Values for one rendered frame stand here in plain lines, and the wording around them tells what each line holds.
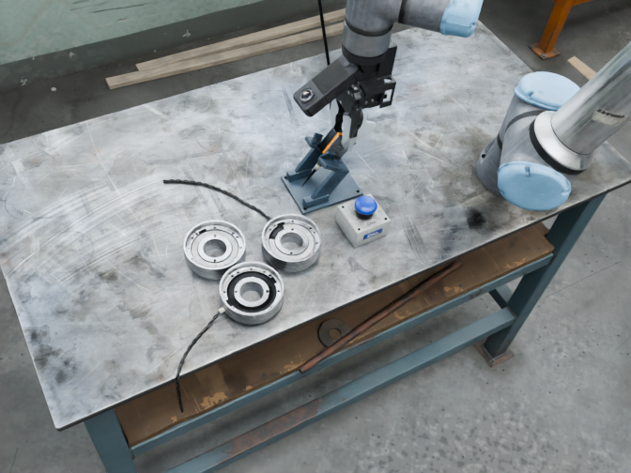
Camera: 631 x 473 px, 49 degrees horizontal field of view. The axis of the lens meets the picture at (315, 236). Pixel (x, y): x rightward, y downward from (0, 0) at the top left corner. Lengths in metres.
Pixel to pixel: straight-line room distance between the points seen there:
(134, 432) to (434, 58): 1.03
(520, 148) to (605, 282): 1.30
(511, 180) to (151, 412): 0.77
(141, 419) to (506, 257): 0.87
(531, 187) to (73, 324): 0.77
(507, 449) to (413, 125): 0.97
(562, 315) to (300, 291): 1.27
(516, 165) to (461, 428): 1.02
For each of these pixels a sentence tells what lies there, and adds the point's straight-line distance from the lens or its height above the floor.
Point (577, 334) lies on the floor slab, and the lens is 2.28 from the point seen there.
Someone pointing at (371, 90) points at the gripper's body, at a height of 1.05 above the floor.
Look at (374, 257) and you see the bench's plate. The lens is 1.24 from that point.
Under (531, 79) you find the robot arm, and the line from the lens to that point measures 1.30.
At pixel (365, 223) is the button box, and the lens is 1.22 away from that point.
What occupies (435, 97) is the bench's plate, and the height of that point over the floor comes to 0.80.
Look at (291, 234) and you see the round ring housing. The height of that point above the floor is 0.82.
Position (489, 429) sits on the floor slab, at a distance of 2.03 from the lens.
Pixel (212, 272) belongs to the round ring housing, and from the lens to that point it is 1.16.
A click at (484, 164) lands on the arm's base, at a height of 0.83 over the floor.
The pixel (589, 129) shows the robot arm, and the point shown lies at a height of 1.10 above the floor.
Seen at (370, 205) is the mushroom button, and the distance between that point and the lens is 1.21.
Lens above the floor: 1.79
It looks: 53 degrees down
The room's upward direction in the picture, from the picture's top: 8 degrees clockwise
